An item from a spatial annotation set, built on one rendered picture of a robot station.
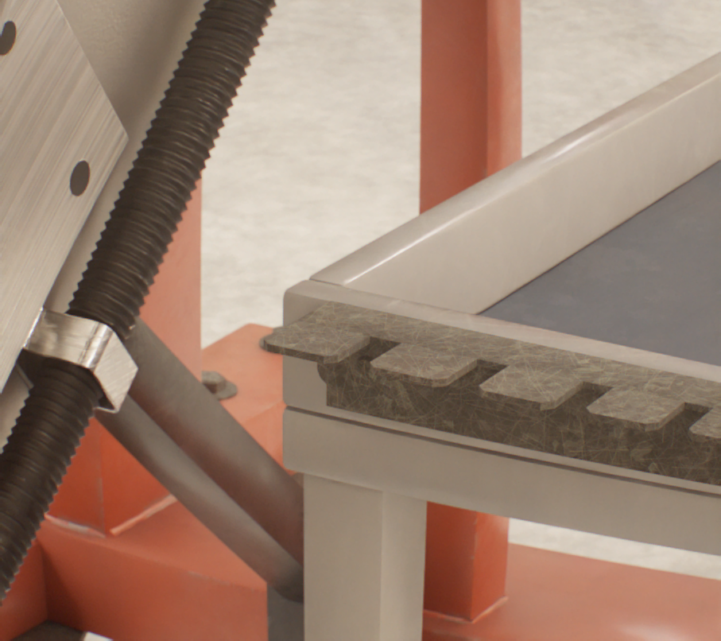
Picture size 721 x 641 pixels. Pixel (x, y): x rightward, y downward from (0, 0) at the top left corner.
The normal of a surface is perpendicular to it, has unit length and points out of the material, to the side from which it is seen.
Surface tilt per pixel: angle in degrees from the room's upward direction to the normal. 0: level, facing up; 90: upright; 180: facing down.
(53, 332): 40
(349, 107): 0
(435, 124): 90
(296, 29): 0
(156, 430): 137
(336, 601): 90
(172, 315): 90
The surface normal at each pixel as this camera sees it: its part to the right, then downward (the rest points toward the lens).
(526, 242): 0.87, 0.18
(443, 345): 0.01, -0.94
